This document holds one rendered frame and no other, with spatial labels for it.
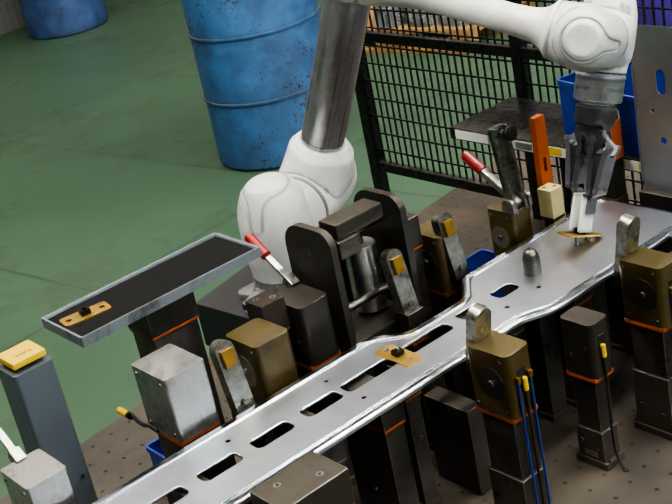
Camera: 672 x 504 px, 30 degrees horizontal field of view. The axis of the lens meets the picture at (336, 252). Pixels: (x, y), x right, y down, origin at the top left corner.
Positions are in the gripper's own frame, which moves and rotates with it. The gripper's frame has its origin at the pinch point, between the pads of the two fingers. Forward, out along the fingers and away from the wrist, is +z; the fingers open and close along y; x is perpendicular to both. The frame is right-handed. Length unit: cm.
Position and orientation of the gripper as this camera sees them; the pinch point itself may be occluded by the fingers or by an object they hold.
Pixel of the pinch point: (582, 212)
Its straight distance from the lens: 237.5
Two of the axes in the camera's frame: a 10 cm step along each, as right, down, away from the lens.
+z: -0.9, 9.7, 2.2
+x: 8.6, -0.4, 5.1
